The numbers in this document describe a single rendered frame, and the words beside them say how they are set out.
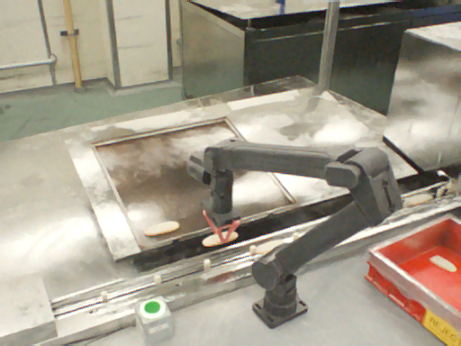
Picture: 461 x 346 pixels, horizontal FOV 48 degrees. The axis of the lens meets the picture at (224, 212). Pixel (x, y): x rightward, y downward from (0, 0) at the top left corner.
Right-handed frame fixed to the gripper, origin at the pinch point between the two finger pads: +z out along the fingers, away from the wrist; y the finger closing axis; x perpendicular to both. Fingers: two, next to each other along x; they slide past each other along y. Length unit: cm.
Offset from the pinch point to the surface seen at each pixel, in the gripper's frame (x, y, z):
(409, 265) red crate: 48, 22, 11
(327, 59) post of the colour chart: 92, -84, -8
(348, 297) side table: 25.1, 24.5, 11.0
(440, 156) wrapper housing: 80, -3, -4
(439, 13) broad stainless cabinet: 245, -164, 5
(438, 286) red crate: 49, 32, 10
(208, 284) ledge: -7.4, 8.2, 7.2
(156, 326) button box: -24.6, 17.2, 5.8
